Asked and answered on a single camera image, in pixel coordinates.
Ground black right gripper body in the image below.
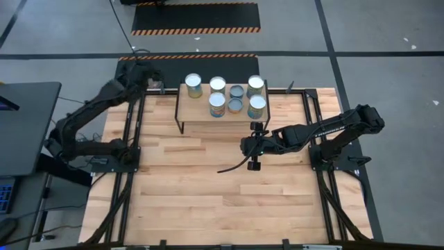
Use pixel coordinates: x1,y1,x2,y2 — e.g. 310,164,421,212
240,135,279,157

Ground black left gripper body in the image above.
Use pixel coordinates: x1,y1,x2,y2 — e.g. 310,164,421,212
116,61,162,92

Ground cherries can blue label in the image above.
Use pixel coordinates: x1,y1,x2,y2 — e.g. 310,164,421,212
246,74,266,99
208,91,227,118
247,94,267,120

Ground carrots can yellow-green label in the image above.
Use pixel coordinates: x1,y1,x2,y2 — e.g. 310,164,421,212
184,72,203,99

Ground peaches can yellow-green label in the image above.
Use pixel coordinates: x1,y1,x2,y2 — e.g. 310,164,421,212
209,76,227,95

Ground wooden shelf black legs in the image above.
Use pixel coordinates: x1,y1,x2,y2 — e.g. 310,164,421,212
174,79,271,135

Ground short orange-label can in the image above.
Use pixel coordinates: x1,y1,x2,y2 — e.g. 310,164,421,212
228,97,244,115

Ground short silver can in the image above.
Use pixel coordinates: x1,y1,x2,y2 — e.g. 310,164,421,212
229,85,245,99

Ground black mat orange stripes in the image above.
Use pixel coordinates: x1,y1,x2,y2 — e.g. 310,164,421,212
114,53,260,91
130,1,262,36

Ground silver aluminium bar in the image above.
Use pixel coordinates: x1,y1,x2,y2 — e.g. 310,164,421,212
303,244,343,250
110,244,150,250

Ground black desk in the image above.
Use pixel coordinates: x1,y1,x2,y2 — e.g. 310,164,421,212
0,81,62,178

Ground dark laptop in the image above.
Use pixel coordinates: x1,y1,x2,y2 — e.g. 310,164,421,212
0,94,21,112

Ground grey desk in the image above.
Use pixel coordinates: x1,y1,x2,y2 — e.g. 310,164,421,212
0,172,53,250

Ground backlit keyboard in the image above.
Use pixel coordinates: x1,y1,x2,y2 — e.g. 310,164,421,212
0,176,17,215

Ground black computer mouse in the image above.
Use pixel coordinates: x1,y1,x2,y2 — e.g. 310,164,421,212
0,217,19,244

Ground long black cable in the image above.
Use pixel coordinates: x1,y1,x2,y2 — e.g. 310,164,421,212
109,0,151,63

